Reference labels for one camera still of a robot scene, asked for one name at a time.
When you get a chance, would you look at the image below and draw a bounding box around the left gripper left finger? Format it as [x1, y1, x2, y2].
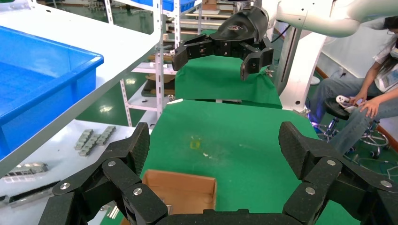
[38, 122, 168, 225]

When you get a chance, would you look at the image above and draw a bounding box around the operator right hand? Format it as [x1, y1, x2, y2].
[349, 90, 368, 107]

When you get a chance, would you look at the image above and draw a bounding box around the short silver metal rail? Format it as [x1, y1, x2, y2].
[3, 162, 49, 179]

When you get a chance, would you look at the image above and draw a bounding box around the dark metal rail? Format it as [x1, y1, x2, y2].
[9, 181, 60, 206]

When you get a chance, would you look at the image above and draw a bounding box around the blue storage bin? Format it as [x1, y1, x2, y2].
[161, 0, 199, 12]

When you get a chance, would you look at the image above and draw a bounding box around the green cloth covered table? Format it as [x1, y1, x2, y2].
[175, 55, 283, 109]

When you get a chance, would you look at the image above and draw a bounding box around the black round swivel stool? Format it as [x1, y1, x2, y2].
[315, 97, 390, 159]

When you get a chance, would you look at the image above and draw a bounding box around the white robot torso column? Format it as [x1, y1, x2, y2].
[278, 28, 322, 113]

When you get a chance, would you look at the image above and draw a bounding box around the blue plastic tray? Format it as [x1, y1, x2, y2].
[0, 26, 105, 160]

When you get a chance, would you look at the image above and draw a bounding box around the green table cloth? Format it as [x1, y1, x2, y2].
[101, 98, 363, 225]

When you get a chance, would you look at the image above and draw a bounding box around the operator right forearm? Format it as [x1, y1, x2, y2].
[357, 67, 382, 97]

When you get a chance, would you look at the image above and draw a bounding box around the shallow cardboard box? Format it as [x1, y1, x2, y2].
[141, 169, 217, 216]

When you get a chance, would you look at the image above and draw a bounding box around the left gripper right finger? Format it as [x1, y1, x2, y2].
[277, 121, 398, 225]

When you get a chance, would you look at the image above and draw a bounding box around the white metal shelf board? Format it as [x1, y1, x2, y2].
[0, 0, 164, 178]

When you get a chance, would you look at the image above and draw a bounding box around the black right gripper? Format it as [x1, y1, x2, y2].
[172, 7, 275, 81]

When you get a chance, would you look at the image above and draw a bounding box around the seated person in jeans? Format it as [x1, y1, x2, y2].
[306, 15, 398, 156]

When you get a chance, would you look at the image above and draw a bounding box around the operator left forearm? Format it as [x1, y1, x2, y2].
[371, 88, 398, 109]

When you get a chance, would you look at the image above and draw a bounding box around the white background storage rack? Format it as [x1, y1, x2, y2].
[102, 0, 218, 47]

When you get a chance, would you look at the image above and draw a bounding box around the white handheld controller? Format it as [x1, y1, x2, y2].
[336, 95, 358, 114]

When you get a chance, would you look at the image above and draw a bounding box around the perforated white shelf post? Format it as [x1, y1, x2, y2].
[119, 79, 134, 128]
[154, 0, 165, 120]

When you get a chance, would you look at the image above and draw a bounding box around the operator left hand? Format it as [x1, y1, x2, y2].
[357, 98, 384, 119]

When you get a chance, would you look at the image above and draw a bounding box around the grey toothed connector strip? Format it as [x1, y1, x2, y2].
[74, 128, 94, 151]
[79, 133, 105, 157]
[96, 126, 116, 146]

